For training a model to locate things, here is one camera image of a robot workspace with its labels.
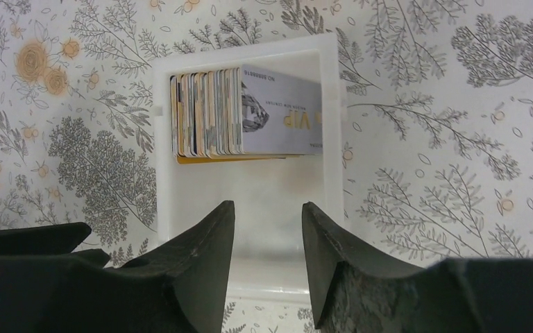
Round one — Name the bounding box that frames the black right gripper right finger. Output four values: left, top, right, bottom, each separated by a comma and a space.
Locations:
302, 202, 533, 332

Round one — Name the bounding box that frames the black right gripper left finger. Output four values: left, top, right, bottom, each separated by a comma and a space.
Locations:
0, 200, 235, 332

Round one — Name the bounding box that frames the white plastic card box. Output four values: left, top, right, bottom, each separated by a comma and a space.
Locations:
152, 33, 346, 304

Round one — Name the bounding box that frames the grey VIP card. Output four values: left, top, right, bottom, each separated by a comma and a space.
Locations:
240, 65, 323, 155

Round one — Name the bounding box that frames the stack of cards in box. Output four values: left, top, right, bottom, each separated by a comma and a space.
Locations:
169, 65, 304, 164

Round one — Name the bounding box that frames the floral paper table mat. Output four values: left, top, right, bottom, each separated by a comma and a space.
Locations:
0, 1, 533, 332

